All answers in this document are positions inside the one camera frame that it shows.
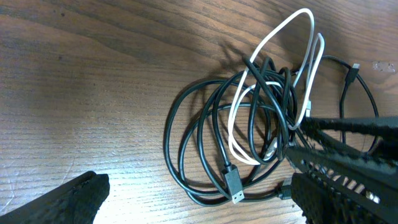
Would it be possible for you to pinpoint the white USB cable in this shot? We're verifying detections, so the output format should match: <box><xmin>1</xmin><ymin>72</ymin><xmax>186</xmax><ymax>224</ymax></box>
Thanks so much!
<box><xmin>227</xmin><ymin>8</ymin><xmax>326</xmax><ymax>166</ymax></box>

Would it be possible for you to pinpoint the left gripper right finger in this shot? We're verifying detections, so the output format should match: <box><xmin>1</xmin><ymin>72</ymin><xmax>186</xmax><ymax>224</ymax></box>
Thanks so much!
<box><xmin>291</xmin><ymin>173</ymin><xmax>397</xmax><ymax>223</ymax></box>

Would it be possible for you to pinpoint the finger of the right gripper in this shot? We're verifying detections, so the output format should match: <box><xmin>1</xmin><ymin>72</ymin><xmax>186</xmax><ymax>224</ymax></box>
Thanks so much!
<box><xmin>301</xmin><ymin>116</ymin><xmax>397</xmax><ymax>140</ymax></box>
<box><xmin>286</xmin><ymin>131</ymin><xmax>397</xmax><ymax>203</ymax></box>

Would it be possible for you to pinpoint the black USB cable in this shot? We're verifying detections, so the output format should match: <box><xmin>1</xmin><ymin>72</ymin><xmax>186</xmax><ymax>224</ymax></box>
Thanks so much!
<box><xmin>163</xmin><ymin>55</ymin><xmax>380</xmax><ymax>207</ymax></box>

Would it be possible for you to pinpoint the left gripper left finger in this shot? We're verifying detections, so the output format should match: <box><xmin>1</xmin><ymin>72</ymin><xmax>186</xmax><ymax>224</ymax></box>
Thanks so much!
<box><xmin>1</xmin><ymin>171</ymin><xmax>110</xmax><ymax>223</ymax></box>

